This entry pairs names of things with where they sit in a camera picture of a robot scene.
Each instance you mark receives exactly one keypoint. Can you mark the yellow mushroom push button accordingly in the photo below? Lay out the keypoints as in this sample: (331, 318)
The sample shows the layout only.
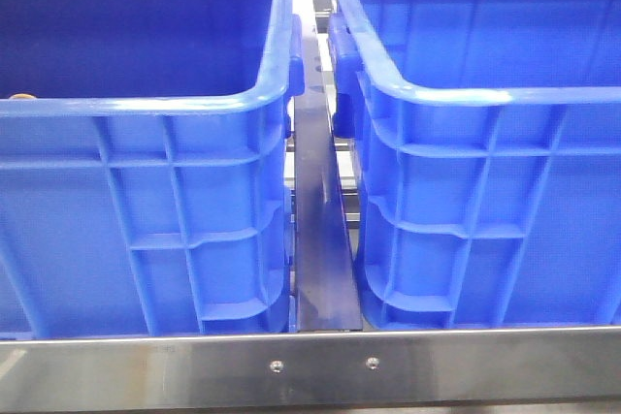
(22, 96)

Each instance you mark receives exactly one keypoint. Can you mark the left blue plastic crate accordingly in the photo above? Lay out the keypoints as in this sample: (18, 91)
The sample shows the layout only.
(142, 192)

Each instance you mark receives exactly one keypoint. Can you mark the blue plastic crate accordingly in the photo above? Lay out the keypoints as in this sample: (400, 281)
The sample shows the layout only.
(487, 150)
(142, 192)

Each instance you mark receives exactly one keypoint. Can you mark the right blue plastic crate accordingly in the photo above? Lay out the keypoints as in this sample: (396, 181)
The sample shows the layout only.
(487, 150)

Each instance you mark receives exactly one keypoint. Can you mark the steel front shelf rail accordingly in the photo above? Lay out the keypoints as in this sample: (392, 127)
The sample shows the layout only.
(359, 369)

